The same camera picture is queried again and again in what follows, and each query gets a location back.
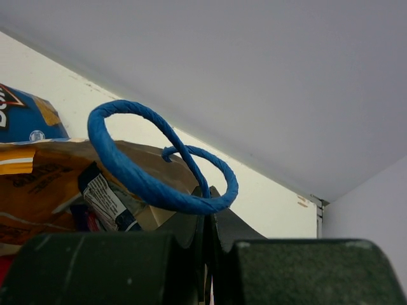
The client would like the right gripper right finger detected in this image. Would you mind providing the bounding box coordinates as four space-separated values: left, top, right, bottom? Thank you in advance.
208 209 406 304

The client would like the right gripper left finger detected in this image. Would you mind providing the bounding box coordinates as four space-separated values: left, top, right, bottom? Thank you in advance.
1 212 205 304

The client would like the blue paper bag handle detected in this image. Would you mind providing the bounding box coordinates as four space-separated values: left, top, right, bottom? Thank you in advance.
87 100 238 215

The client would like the blue Doritos chip bag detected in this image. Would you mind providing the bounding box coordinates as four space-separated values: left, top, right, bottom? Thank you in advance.
1 84 69 143

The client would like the orange snack bag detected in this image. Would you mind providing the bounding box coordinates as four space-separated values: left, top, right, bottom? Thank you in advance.
1 141 110 255

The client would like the red KitKat snack bag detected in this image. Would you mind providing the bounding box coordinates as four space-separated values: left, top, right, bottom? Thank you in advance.
0 255 16 283

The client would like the purple snack packet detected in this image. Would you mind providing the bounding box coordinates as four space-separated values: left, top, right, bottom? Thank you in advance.
69 204 103 232

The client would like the dark blue snack packet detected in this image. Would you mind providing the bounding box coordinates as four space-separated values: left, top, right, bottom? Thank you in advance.
78 162 146 232

